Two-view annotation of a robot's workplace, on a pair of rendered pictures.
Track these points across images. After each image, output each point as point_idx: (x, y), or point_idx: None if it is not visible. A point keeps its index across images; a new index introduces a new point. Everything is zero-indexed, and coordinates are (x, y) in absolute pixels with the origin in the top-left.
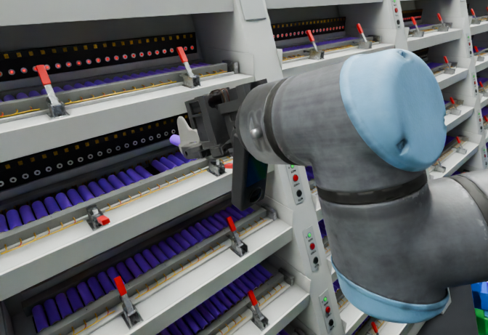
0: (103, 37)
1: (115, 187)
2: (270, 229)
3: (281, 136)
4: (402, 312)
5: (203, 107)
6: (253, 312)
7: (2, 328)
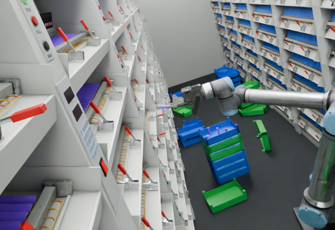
0: None
1: None
2: (160, 139)
3: (216, 92)
4: (236, 111)
5: (190, 92)
6: (168, 170)
7: None
